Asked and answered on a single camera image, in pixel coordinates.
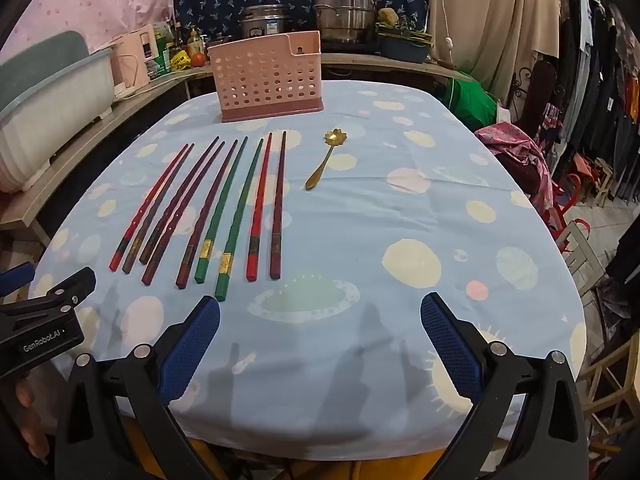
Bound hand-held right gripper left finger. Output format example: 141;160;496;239
54;296;221;480

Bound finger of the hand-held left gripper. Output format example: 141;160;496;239
0;266;97;317
0;262;37;297

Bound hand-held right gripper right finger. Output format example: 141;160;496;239
420;292;588;480

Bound brown chopstick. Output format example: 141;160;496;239
121;144;196;275

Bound red chopstick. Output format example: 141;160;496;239
245;132;274;282
109;143;191;272

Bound green chopstick gold band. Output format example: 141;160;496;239
194;136;249;284
214;138;265;302

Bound gold flower spoon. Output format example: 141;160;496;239
305;128;348;191

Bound pink perforated utensil basket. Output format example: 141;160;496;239
206;30;325;124

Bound person's left hand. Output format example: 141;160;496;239
12;377;58;461

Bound light blue patterned tablecloth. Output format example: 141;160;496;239
34;82;587;461

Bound white bin with teal lid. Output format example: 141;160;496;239
0;30;118;193

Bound white chair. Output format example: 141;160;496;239
557;220;608;311

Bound wooden stool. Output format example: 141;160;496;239
575;330;640;456

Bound red stool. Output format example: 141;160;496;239
545;172;591;231

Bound pink floral cloth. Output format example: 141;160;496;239
474;120;556;221

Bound pink appliance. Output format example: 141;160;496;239
109;24;161;97

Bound green bag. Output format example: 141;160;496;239
442;77;501;133

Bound green white carton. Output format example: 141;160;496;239
150;22;173;78

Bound dark wooden chair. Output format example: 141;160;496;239
507;60;558;126

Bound pink dotted sheet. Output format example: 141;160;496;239
5;0;193;56

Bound blue plastic basin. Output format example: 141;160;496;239
376;30;433;64

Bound hanging clothes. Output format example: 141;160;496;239
552;0;640;211

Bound green leafy vegetables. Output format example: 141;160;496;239
377;15;432;41

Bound navy patterned cloth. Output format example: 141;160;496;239
172;0;430;43

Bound steel rice cooker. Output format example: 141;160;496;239
239;4;292;40

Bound beige curtain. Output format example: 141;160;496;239
427;0;561;93

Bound large steel steamer pot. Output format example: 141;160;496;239
312;0;390;46

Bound white cord with switch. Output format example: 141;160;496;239
440;0;457;53

